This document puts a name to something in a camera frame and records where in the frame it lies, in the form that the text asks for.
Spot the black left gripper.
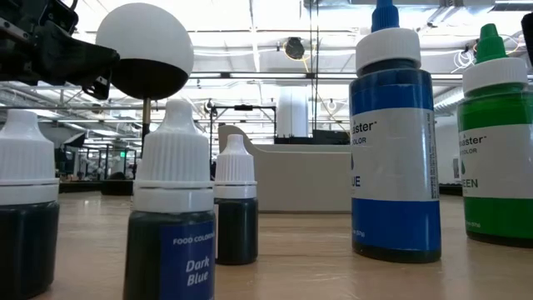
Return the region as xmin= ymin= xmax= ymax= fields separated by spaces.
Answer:
xmin=0 ymin=0 xmax=121 ymax=101

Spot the small dark white-capped bottle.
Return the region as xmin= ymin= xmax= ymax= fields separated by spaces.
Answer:
xmin=0 ymin=108 xmax=61 ymax=300
xmin=213 ymin=132 xmax=259 ymax=266

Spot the large green food coloring bottle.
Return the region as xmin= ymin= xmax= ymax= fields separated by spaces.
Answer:
xmin=456 ymin=22 xmax=533 ymax=249

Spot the small bottle dark blue label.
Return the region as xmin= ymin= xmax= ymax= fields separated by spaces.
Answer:
xmin=122 ymin=98 xmax=217 ymax=300

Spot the large blue food coloring bottle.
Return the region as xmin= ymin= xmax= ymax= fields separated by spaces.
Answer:
xmin=348 ymin=0 xmax=442 ymax=264

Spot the white globe table lamp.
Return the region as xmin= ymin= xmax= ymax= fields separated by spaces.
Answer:
xmin=94 ymin=2 xmax=195 ymax=196

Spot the distant black robot workstation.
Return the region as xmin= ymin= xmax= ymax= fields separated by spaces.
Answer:
xmin=59 ymin=132 xmax=138 ymax=184

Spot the white building column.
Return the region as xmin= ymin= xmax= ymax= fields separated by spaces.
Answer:
xmin=276 ymin=85 xmax=310 ymax=138

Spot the black perforated computer case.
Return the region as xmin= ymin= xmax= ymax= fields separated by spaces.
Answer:
xmin=273 ymin=129 xmax=351 ymax=146

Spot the grey plastic bin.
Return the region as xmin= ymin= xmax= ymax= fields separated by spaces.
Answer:
xmin=217 ymin=123 xmax=353 ymax=214

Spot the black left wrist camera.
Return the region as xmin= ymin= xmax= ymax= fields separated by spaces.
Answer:
xmin=52 ymin=0 xmax=80 ymax=33

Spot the white coiled ceiling cable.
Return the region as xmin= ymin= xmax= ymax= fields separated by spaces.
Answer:
xmin=452 ymin=47 xmax=476 ymax=74

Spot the silver ventilation duct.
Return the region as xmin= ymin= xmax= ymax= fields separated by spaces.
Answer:
xmin=432 ymin=85 xmax=464 ymax=113

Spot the black metal stand frame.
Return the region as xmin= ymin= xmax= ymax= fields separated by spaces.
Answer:
xmin=209 ymin=103 xmax=277 ymax=138

